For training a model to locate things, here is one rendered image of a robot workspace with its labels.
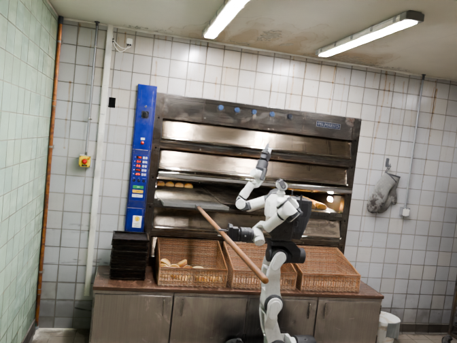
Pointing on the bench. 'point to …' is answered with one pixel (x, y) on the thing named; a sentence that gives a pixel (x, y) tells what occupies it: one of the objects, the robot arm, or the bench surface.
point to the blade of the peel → (193, 204)
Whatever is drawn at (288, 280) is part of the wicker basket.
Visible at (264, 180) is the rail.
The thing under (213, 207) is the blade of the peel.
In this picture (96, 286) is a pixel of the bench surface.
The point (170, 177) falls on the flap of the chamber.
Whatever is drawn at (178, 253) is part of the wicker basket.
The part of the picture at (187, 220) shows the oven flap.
